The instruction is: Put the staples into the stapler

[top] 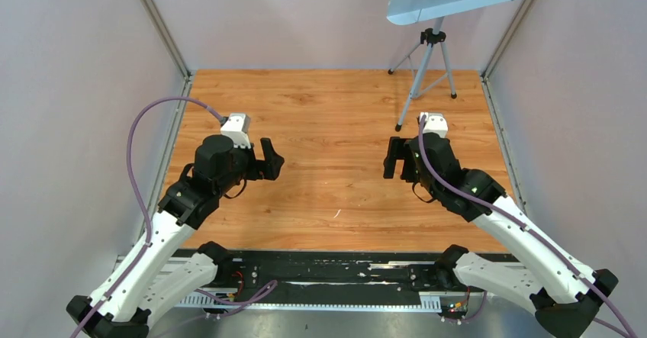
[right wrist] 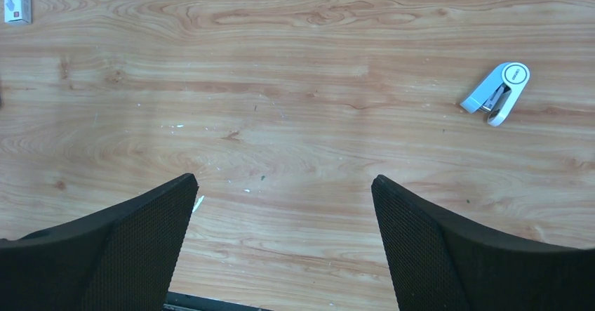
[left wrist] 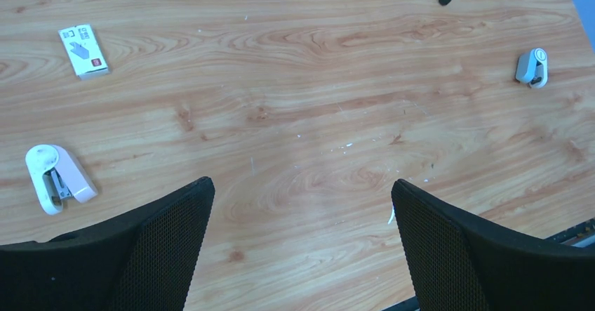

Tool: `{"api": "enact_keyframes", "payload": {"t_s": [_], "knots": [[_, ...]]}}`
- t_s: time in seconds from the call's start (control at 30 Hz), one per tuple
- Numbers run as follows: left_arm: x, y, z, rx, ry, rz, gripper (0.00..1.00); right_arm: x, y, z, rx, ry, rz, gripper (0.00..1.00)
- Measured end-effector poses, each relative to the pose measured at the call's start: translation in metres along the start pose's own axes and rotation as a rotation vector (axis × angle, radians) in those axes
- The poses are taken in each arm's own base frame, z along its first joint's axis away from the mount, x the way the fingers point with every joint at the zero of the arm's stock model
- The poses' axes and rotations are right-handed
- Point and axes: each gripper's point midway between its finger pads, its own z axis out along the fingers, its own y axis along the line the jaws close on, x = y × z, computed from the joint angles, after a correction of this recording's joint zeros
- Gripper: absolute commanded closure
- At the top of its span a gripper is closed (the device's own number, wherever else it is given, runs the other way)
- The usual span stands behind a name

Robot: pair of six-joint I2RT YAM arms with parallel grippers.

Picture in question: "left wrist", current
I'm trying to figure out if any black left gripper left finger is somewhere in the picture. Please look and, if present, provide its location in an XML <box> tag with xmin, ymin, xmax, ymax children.
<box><xmin>1</xmin><ymin>177</ymin><xmax>215</xmax><ymax>310</ymax></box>

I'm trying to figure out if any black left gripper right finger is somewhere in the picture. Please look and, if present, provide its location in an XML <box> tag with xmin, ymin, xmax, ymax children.
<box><xmin>392</xmin><ymin>179</ymin><xmax>594</xmax><ymax>310</ymax></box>

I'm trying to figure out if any grey white stapler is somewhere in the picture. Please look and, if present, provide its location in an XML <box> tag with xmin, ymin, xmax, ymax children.
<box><xmin>515</xmin><ymin>48</ymin><xmax>548</xmax><ymax>88</ymax></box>

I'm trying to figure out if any white paper scrap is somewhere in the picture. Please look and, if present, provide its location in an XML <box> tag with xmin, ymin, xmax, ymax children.
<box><xmin>387</xmin><ymin>207</ymin><xmax>396</xmax><ymax>225</ymax></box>

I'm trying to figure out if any white staple box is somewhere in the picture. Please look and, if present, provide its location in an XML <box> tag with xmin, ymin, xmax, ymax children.
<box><xmin>58</xmin><ymin>24</ymin><xmax>110</xmax><ymax>80</ymax></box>

